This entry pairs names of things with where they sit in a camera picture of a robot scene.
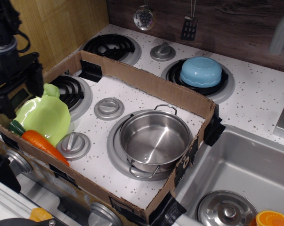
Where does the grey stove knob middle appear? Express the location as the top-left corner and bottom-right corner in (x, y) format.
(94, 97), (125, 121)

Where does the grey toy faucet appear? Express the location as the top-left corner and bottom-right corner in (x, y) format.
(268, 16), (284, 55)

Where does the steel pot lid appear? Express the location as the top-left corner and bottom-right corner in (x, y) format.
(195, 190), (258, 226)

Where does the grey oven knob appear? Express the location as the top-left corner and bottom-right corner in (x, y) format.
(6, 149), (33, 176)
(88, 202), (123, 226)

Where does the blue plastic bowl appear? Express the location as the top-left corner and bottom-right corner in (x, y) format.
(180, 56), (222, 88)

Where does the black coil burner front left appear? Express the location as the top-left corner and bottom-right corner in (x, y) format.
(50, 74), (92, 122)

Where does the black coil burner back right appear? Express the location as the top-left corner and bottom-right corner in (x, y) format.
(161, 58), (235, 104)

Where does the orange slice toy can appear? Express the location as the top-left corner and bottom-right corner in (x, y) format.
(249, 210), (284, 226)

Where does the grey stove knob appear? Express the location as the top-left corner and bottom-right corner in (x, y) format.
(56, 132), (90, 161)
(94, 97), (125, 121)
(150, 42), (176, 62)

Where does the brown cardboard fence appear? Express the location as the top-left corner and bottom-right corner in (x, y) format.
(0, 51), (220, 226)

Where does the green toy broccoli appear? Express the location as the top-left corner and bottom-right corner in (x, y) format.
(43, 83), (60, 98)

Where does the grey oven knob right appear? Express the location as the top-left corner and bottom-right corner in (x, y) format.
(88, 202), (123, 226)

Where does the hanging metal slotted spatula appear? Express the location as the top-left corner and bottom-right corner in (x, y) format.
(180, 0), (198, 41)

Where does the grey oven knob left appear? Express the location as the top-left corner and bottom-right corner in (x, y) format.
(6, 149), (33, 176)

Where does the grey burner ring under pot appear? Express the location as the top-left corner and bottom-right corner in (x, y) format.
(106, 109), (194, 182)

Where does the grey stove knob front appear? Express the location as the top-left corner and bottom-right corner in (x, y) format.
(56, 132), (90, 161)

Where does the hanging metal skimmer spoon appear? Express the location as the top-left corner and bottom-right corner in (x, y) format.
(133, 0), (156, 31)

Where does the stainless steel pot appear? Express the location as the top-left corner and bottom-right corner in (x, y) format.
(119, 105), (193, 179)

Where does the grey stove knob back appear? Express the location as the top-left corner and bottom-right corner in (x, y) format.
(150, 42), (176, 62)

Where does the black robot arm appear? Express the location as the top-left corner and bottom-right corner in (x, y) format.
(0, 0), (43, 119)

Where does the light green plastic plate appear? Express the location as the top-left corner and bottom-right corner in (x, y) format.
(15, 96), (71, 146)

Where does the grey sink basin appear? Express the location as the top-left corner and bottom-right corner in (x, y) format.
(175, 125), (284, 226)

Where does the orange toy carrot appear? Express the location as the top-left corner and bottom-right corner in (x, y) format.
(9, 120), (69, 166)

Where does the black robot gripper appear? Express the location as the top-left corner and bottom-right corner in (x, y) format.
(0, 48), (44, 119)

